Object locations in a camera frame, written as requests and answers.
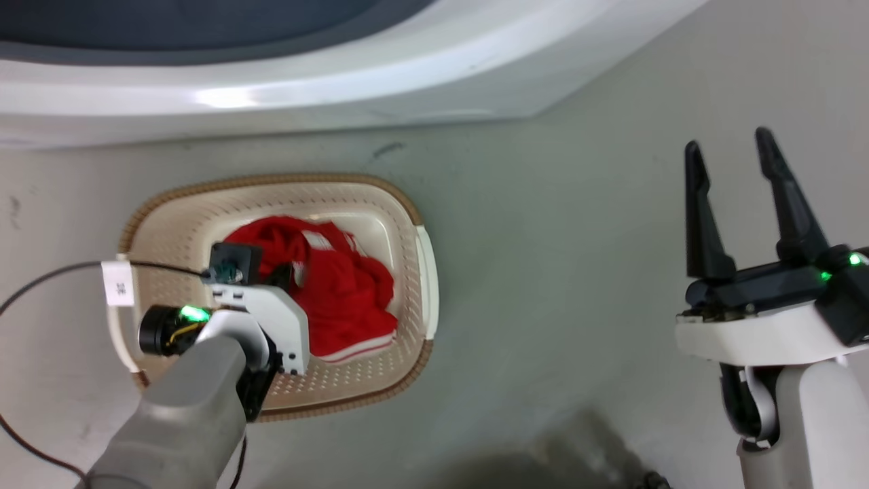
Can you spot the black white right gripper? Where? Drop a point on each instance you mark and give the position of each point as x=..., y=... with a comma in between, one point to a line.
x=753, y=326

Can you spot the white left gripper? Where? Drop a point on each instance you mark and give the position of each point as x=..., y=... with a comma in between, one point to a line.
x=282, y=319

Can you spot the red cloth garment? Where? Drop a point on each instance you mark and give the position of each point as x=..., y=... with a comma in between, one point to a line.
x=346, y=299

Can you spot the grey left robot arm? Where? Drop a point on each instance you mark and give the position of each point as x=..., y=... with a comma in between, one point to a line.
x=183, y=414

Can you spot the beige perforated laundry basket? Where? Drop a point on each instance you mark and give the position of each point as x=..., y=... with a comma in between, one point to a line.
x=380, y=217

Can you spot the white front-load washing machine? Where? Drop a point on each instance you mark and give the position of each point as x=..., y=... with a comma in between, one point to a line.
x=339, y=88

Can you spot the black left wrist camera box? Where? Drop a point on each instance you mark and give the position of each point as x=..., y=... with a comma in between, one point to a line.
x=234, y=261

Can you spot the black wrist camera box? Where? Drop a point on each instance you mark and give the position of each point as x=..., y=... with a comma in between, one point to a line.
x=234, y=261
x=848, y=299

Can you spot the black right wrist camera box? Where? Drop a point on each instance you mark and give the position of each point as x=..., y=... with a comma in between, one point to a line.
x=848, y=299

